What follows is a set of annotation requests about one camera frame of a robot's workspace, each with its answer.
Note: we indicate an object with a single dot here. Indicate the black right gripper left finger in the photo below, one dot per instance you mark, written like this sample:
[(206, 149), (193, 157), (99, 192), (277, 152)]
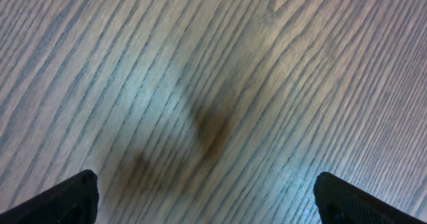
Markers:
[(74, 200)]

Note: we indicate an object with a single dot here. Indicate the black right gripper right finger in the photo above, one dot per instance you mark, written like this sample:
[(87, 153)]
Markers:
[(339, 202)]

